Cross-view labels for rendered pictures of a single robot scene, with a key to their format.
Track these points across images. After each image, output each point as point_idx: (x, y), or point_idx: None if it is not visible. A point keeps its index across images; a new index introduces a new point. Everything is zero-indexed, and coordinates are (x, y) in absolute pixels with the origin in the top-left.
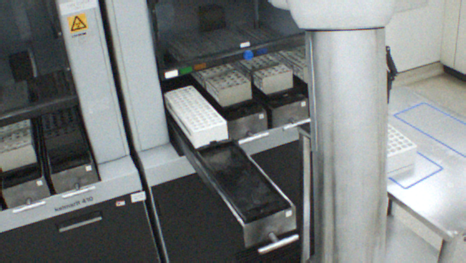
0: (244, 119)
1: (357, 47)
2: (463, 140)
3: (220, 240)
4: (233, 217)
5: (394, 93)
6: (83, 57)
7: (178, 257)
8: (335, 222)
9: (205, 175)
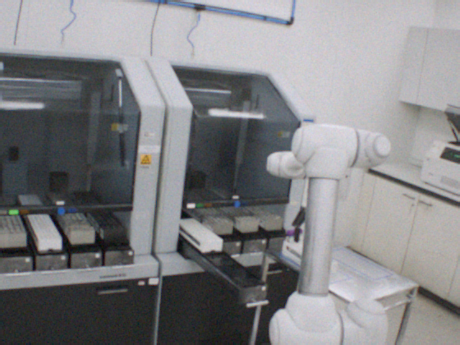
0: (227, 243)
1: (329, 186)
2: (364, 268)
3: (193, 326)
4: (232, 287)
5: None
6: (143, 181)
7: (164, 333)
8: (313, 254)
9: (211, 265)
